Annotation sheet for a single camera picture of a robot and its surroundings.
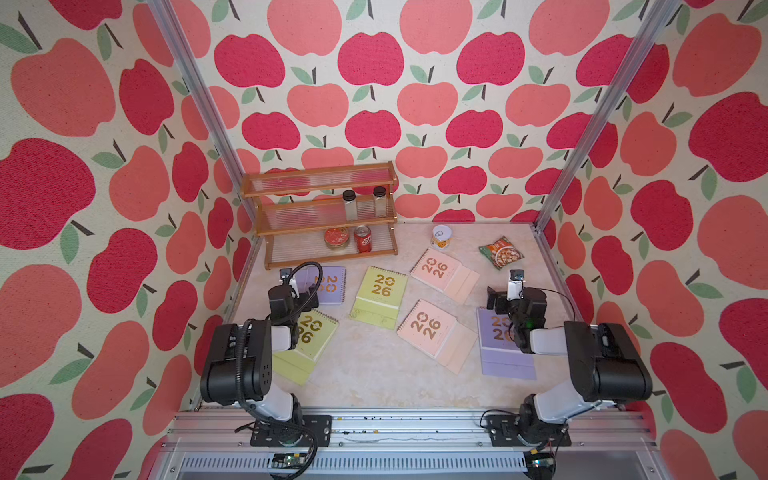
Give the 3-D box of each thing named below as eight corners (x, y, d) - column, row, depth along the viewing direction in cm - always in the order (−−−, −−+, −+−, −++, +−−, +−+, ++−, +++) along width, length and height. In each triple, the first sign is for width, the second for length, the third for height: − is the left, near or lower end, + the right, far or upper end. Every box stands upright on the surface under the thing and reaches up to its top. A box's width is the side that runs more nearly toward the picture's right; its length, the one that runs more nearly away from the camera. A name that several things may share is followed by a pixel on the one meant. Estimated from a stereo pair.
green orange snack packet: (497, 270, 109) (501, 264, 106) (480, 250, 115) (482, 244, 112) (519, 260, 112) (523, 254, 109) (501, 241, 118) (504, 235, 115)
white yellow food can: (433, 249, 115) (434, 240, 111) (430, 232, 120) (432, 223, 116) (451, 249, 115) (453, 240, 111) (447, 232, 120) (450, 223, 116)
